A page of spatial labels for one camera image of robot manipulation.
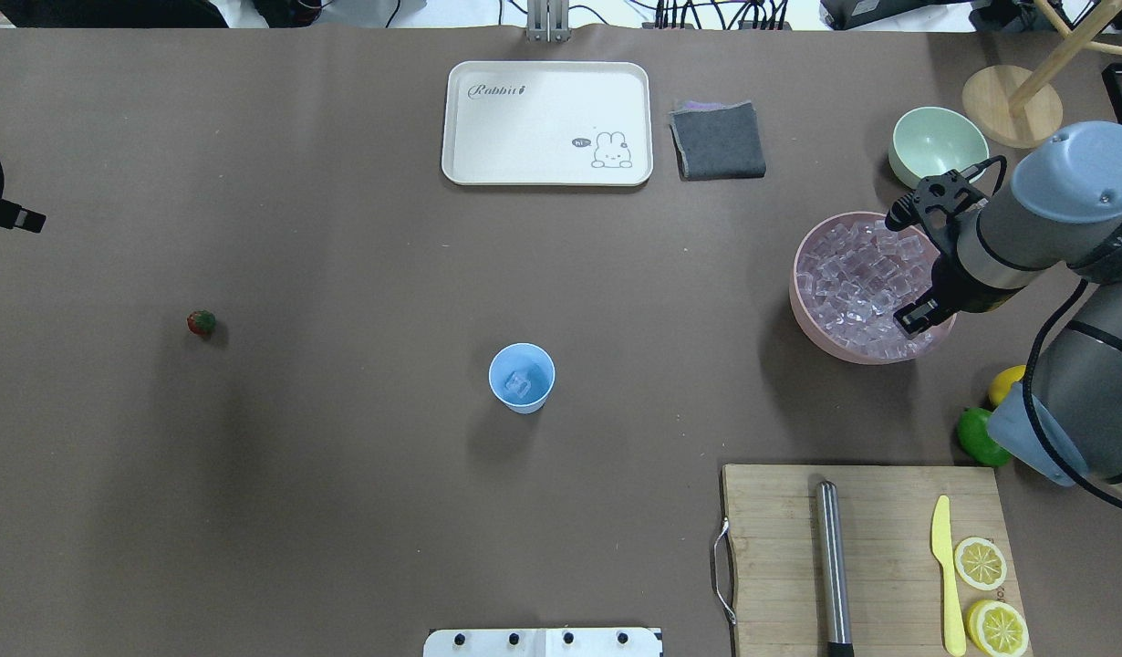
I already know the clear ice cube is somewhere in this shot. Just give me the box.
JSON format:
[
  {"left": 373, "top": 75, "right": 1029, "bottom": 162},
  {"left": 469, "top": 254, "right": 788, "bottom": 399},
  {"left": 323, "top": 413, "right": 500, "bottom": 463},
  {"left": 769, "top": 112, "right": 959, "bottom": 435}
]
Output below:
[{"left": 504, "top": 370, "right": 535, "bottom": 402}]

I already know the green lime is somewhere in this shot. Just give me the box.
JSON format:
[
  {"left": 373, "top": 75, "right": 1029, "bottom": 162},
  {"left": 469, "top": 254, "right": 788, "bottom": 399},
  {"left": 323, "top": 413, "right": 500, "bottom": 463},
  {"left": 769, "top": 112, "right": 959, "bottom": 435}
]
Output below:
[{"left": 954, "top": 407, "right": 1013, "bottom": 468}]

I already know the red strawberry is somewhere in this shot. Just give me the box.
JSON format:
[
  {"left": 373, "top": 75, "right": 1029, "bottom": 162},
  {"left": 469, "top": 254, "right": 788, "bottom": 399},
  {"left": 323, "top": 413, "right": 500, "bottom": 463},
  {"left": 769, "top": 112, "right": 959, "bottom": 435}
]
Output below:
[{"left": 186, "top": 309, "right": 218, "bottom": 337}]

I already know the grey folded cloth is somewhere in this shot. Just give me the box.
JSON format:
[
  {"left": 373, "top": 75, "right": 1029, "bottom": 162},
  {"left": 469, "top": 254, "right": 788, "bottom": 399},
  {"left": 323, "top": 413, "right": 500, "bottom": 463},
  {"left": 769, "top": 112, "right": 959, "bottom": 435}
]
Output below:
[{"left": 669, "top": 100, "right": 767, "bottom": 182}]

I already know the yellow plastic knife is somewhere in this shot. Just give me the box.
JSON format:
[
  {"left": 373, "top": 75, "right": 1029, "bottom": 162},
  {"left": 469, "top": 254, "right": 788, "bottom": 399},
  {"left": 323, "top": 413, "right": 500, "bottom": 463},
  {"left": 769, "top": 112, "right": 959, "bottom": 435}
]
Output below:
[{"left": 930, "top": 496, "right": 967, "bottom": 656}]

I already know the green bowl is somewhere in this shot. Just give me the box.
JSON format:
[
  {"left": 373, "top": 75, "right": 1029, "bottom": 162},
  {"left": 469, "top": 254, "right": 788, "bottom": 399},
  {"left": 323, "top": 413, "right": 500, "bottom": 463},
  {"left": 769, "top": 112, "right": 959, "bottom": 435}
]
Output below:
[{"left": 888, "top": 107, "right": 991, "bottom": 189}]

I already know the cream rabbit tray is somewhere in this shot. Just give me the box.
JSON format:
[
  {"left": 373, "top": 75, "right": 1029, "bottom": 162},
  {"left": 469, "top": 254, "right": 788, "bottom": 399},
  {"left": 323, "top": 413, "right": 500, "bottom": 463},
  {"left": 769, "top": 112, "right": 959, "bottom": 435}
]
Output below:
[{"left": 441, "top": 61, "right": 654, "bottom": 187}]

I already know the lemon half slice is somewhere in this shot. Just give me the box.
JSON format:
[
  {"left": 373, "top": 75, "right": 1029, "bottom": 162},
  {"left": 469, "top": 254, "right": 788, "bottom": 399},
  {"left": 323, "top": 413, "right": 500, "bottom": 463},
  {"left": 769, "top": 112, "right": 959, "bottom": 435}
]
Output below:
[{"left": 951, "top": 537, "right": 1010, "bottom": 591}]

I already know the wooden mug tree stand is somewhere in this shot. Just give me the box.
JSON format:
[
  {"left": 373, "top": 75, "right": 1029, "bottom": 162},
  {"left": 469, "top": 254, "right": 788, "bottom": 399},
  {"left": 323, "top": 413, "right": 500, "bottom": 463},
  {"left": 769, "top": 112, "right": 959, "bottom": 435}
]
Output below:
[{"left": 962, "top": 1, "right": 1122, "bottom": 149}]

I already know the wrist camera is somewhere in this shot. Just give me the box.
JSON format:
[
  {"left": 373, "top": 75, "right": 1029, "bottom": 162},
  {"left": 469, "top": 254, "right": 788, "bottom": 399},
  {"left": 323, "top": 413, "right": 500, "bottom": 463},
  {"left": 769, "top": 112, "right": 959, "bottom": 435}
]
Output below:
[
  {"left": 885, "top": 167, "right": 992, "bottom": 248},
  {"left": 0, "top": 196, "right": 47, "bottom": 234}
]

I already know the wooden cutting board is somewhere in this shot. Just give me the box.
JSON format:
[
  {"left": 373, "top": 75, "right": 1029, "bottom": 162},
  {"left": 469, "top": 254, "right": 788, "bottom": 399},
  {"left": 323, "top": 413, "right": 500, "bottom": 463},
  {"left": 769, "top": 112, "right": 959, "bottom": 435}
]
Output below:
[{"left": 721, "top": 464, "right": 1014, "bottom": 656}]

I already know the pink bowl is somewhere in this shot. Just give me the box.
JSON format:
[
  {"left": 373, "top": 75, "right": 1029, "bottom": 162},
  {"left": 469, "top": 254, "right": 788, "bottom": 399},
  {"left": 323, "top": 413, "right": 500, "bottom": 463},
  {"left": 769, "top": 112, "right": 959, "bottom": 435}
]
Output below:
[{"left": 789, "top": 212, "right": 958, "bottom": 365}]

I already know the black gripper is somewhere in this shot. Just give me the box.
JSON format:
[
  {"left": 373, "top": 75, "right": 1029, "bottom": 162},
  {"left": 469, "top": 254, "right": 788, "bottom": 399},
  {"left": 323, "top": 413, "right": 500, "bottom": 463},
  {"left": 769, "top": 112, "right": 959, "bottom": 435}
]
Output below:
[{"left": 893, "top": 243, "right": 986, "bottom": 337}]

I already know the aluminium frame post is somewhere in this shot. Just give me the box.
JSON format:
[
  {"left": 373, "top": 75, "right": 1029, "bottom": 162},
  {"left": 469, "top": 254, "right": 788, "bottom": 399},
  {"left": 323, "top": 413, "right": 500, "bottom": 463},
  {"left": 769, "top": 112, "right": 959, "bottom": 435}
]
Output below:
[{"left": 524, "top": 0, "right": 572, "bottom": 43}]

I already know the ice cubes pile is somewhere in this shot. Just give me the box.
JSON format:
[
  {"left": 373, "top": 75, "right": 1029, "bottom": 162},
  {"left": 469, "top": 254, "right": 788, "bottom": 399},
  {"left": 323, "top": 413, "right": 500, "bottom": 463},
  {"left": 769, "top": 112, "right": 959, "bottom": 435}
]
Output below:
[{"left": 795, "top": 222, "right": 945, "bottom": 359}]

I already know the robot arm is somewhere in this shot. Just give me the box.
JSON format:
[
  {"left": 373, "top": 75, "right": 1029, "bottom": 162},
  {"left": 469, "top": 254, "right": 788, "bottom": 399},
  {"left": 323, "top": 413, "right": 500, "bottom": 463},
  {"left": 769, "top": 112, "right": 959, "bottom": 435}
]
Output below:
[{"left": 886, "top": 121, "right": 1122, "bottom": 510}]

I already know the yellow lemon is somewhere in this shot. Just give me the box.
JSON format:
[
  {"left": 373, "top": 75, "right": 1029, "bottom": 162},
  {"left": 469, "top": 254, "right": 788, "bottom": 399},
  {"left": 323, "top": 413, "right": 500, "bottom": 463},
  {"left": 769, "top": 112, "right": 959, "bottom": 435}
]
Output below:
[{"left": 986, "top": 363, "right": 1026, "bottom": 408}]

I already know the blue plastic cup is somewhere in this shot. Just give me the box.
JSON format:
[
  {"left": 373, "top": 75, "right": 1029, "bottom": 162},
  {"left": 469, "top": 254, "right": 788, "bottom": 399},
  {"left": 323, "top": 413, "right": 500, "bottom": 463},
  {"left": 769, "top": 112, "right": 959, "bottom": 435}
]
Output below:
[{"left": 487, "top": 342, "right": 557, "bottom": 414}]

